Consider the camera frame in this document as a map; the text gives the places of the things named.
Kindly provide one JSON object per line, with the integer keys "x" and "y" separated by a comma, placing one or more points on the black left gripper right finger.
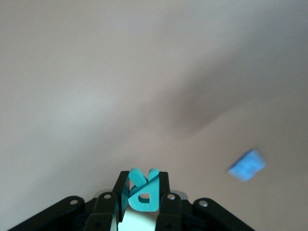
{"x": 183, "y": 216}

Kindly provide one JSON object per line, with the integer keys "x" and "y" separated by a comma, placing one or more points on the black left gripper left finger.
{"x": 96, "y": 214}

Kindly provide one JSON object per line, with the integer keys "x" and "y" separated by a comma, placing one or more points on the teal foam letter R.
{"x": 154, "y": 192}

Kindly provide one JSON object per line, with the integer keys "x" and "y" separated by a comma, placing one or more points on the blue foam capital M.
{"x": 247, "y": 166}

